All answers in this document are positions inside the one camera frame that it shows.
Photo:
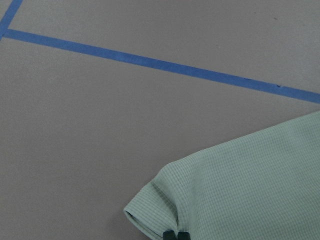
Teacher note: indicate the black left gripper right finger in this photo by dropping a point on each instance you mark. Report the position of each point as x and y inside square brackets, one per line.
[182, 235]

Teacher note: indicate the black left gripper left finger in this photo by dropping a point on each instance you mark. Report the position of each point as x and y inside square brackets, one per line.
[169, 235]

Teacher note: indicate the olive green long-sleeve shirt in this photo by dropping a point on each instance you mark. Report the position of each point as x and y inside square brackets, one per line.
[262, 186]

